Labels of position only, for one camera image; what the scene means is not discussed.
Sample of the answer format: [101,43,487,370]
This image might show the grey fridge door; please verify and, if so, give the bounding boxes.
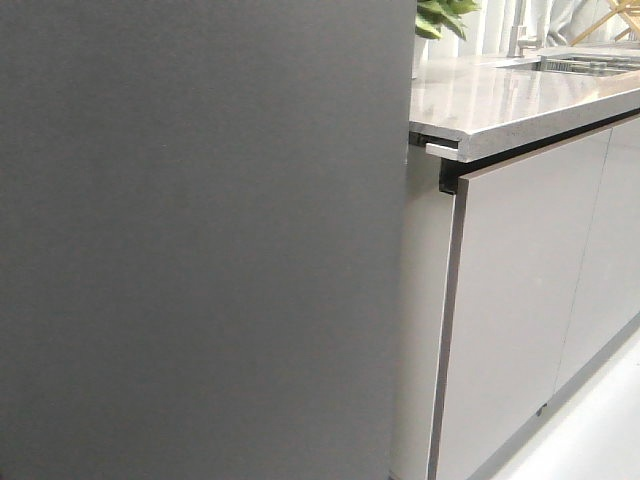
[1,1,415,479]

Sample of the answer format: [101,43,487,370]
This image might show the grey stone countertop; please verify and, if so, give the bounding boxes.
[409,54,639,163]

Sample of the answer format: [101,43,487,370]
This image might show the grey cabinet door near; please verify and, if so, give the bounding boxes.
[429,129,610,479]

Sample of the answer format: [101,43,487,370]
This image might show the grey cabinet door far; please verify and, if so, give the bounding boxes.
[555,118,639,390]

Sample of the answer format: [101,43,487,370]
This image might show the wooden drying rack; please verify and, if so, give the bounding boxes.
[569,0,639,47]

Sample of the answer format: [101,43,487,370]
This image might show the steel kitchen faucet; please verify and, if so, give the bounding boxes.
[506,0,541,58]

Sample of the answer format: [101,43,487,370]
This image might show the grey cabinet door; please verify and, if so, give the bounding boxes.
[555,118,639,390]
[429,129,610,479]

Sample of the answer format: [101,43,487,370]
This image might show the green potted plant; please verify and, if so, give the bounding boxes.
[412,0,481,79]

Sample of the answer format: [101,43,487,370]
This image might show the steel sink basin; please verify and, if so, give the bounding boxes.
[492,50,639,77]

